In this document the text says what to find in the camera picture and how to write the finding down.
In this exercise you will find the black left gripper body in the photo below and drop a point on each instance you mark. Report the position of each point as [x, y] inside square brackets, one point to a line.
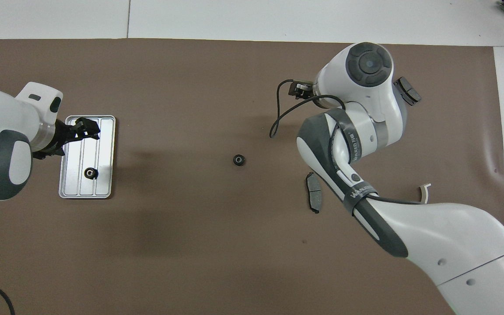
[66, 133]

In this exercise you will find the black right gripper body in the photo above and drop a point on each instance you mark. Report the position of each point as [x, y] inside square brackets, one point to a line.
[301, 89]

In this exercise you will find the black bearing gear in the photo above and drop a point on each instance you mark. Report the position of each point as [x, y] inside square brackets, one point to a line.
[239, 160]
[90, 173]

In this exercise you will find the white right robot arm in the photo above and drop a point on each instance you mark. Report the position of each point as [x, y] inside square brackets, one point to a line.
[431, 236]

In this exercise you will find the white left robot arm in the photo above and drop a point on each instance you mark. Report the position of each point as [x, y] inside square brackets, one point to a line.
[2, 140]

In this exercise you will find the silver metal tray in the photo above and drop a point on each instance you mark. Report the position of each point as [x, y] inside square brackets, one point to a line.
[103, 162]

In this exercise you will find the grooved dark grey brake pad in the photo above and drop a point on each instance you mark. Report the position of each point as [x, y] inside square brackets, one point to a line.
[411, 92]

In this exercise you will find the brown paper table mat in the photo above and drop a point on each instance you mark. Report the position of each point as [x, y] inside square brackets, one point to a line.
[190, 240]

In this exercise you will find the white curved plastic bracket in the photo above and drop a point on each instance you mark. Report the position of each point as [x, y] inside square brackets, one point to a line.
[426, 192]

